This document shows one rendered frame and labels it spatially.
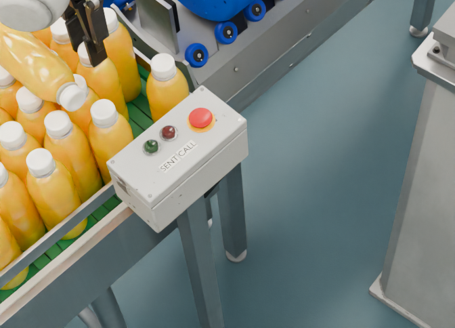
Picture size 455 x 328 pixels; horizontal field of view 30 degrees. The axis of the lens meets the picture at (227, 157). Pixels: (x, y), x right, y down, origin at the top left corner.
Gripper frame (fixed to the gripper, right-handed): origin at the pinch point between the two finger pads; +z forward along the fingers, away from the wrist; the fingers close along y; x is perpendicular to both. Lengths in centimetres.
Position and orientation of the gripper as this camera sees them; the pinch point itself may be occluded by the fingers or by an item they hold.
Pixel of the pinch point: (86, 41)
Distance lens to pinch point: 139.3
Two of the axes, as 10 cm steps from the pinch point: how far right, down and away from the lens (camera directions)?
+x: -7.1, 6.1, -3.4
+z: 0.6, 5.4, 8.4
